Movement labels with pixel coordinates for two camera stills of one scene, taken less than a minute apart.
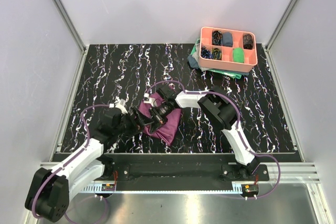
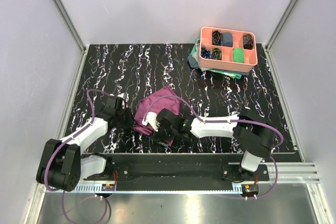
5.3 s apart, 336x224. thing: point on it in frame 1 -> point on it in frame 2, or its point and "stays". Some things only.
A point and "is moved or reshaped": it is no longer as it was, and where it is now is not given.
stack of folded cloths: [194, 60] stays
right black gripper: [159, 120] -> [157, 136]
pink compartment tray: [228, 49] stays
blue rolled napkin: [227, 40] stays
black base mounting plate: [120, 167] stays
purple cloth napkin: [166, 131] is moved or reshaped
